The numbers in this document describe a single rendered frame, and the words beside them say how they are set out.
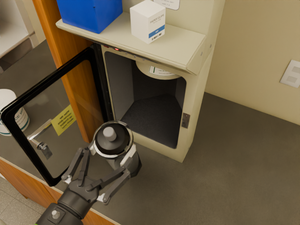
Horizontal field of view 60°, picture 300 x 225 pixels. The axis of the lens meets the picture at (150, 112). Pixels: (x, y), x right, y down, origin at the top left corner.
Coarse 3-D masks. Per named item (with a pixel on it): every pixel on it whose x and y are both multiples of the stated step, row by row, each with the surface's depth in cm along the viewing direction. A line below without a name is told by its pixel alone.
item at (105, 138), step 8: (104, 128) 69; (112, 128) 65; (120, 128) 68; (96, 136) 69; (104, 136) 68; (112, 136) 65; (120, 136) 67; (128, 136) 68; (96, 144) 68; (104, 144) 67; (112, 144) 66; (120, 144) 66; (104, 152) 66; (112, 152) 66
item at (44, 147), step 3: (42, 144) 74; (45, 144) 73; (39, 147) 73; (42, 147) 72; (45, 147) 73; (48, 147) 74; (42, 150) 73; (45, 150) 73; (48, 150) 75; (45, 153) 74; (48, 153) 75; (51, 153) 77; (45, 156) 75; (48, 156) 76
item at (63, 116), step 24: (72, 72) 71; (48, 96) 67; (72, 96) 75; (96, 96) 85; (0, 120) 59; (24, 120) 64; (48, 120) 71; (72, 120) 80; (96, 120) 92; (48, 144) 76; (72, 144) 86; (48, 168) 81
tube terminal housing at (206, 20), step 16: (128, 0) 59; (192, 0) 52; (208, 0) 50; (224, 0) 58; (176, 16) 56; (192, 16) 54; (208, 16) 52; (208, 32) 55; (208, 48) 62; (160, 64) 68; (208, 64) 71; (192, 80) 67; (192, 96) 71; (192, 112) 77; (192, 128) 90; (144, 144) 103; (160, 144) 97; (176, 160) 100
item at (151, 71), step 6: (138, 66) 77; (144, 66) 75; (150, 66) 74; (144, 72) 76; (150, 72) 74; (156, 72) 74; (162, 72) 73; (168, 72) 73; (156, 78) 75; (162, 78) 74; (168, 78) 74; (174, 78) 74
